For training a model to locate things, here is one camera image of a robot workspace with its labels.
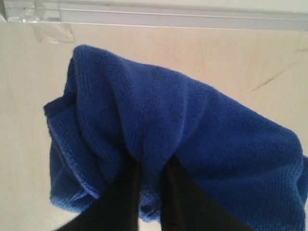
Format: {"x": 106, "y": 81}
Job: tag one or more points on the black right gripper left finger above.
{"x": 117, "y": 208}

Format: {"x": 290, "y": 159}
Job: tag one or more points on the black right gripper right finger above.
{"x": 186, "y": 208}

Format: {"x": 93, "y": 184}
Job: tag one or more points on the blue cloth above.
{"x": 251, "y": 166}

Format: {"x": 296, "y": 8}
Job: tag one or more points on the clear tape back right corner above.
{"x": 41, "y": 26}

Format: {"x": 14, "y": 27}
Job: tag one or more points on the white whiteboard with aluminium frame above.
{"x": 145, "y": 14}

